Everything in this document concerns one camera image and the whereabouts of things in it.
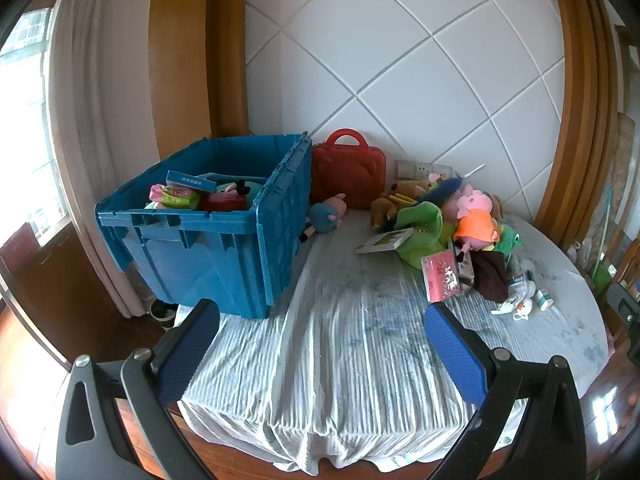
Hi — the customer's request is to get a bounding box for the white and black pot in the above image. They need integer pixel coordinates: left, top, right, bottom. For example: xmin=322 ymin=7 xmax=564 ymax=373
xmin=149 ymin=300 xmax=179 ymax=331

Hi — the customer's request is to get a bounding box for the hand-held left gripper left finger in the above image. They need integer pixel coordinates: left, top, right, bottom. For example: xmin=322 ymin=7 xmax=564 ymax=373
xmin=55 ymin=299 xmax=221 ymax=480

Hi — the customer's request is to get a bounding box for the blue plastic crate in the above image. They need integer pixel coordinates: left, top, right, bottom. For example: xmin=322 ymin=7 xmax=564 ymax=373
xmin=95 ymin=132 xmax=313 ymax=320

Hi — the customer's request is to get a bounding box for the pink packet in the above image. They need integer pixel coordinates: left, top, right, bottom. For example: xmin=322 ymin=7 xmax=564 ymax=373
xmin=421 ymin=251 xmax=463 ymax=303

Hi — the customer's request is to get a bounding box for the white wall socket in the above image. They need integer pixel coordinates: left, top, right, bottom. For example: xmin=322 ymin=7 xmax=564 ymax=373
xmin=395 ymin=160 xmax=451 ymax=181

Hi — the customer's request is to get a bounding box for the brown dog plush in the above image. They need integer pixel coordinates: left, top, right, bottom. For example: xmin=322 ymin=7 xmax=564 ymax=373
xmin=370 ymin=177 xmax=431 ymax=233

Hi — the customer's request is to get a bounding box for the blue flat box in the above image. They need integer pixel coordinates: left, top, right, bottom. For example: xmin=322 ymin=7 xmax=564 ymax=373
xmin=166 ymin=170 xmax=216 ymax=195

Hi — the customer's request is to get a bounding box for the white picture card box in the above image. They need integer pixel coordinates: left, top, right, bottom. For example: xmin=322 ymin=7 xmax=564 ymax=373
xmin=356 ymin=227 xmax=416 ymax=255

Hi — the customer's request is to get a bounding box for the white packet blue print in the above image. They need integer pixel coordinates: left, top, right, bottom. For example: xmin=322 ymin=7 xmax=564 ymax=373
xmin=506 ymin=271 xmax=537 ymax=306

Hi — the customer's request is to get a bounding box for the white duck toy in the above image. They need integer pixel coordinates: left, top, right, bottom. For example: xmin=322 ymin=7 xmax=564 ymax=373
xmin=491 ymin=297 xmax=533 ymax=321

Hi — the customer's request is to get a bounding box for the beige curtain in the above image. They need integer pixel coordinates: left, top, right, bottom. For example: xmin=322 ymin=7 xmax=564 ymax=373
xmin=47 ymin=0 xmax=166 ymax=318

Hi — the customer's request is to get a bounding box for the pink and green pouch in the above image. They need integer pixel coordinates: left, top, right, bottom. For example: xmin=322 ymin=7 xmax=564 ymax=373
xmin=150 ymin=184 xmax=201 ymax=210

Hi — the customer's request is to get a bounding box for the pink pig plush orange dress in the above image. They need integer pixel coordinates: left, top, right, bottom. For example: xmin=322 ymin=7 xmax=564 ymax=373
xmin=452 ymin=185 xmax=506 ymax=253

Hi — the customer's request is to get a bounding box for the light green plush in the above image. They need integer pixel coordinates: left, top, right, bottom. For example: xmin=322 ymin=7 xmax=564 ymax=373
xmin=395 ymin=201 xmax=453 ymax=268

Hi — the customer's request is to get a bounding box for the pig plush in blue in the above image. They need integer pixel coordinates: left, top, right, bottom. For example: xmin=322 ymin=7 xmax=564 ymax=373
xmin=299 ymin=194 xmax=351 ymax=243

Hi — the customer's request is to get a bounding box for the navy blue plush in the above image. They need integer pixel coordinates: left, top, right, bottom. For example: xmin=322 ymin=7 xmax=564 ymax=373
xmin=425 ymin=177 xmax=463 ymax=206

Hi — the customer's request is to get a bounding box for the red cloth item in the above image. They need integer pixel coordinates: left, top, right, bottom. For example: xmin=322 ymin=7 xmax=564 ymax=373
xmin=200 ymin=192 xmax=251 ymax=212

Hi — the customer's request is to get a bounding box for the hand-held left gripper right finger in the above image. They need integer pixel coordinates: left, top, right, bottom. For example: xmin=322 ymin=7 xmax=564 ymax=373
xmin=424 ymin=301 xmax=587 ymax=480

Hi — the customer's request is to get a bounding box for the window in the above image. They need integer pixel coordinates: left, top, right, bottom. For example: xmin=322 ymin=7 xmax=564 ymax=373
xmin=0 ymin=7 xmax=68 ymax=241

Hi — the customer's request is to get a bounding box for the dark wooden cabinet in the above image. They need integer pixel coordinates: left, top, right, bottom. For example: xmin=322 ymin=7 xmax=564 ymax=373
xmin=0 ymin=220 xmax=126 ymax=371

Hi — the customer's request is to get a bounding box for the dark green frog plush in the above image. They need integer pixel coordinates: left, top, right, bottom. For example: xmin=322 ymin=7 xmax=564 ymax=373
xmin=492 ymin=225 xmax=526 ymax=261

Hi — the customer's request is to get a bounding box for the white striped tablecloth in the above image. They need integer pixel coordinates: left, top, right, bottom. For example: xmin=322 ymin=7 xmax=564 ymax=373
xmin=177 ymin=207 xmax=611 ymax=476

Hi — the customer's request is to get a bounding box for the red carry case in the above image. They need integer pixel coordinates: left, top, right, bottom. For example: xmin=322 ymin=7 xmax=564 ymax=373
xmin=311 ymin=129 xmax=387 ymax=210

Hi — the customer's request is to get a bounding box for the dark brown cloth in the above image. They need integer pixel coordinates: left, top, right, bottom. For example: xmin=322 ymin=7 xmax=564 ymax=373
xmin=470 ymin=250 xmax=511 ymax=305

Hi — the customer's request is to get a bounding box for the green broom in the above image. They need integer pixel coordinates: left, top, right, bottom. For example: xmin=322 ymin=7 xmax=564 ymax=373
xmin=589 ymin=187 xmax=620 ymax=288

